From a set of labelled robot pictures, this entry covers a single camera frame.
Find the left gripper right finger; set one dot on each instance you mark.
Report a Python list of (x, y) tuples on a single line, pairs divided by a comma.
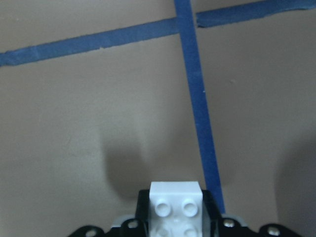
[(216, 224)]

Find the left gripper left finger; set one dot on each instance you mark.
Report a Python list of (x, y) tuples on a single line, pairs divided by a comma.
[(136, 226)]

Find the white block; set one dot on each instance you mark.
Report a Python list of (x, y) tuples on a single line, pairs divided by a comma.
[(175, 209)]

